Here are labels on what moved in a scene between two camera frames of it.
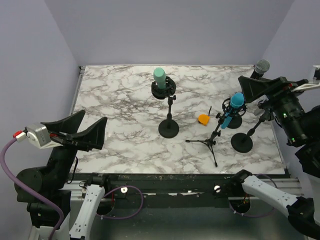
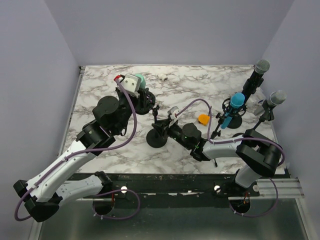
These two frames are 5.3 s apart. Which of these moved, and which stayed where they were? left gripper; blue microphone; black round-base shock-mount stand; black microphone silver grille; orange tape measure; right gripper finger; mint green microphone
Moved: black round-base shock-mount stand; right gripper finger; left gripper; mint green microphone
Stayed: black microphone silver grille; blue microphone; orange tape measure
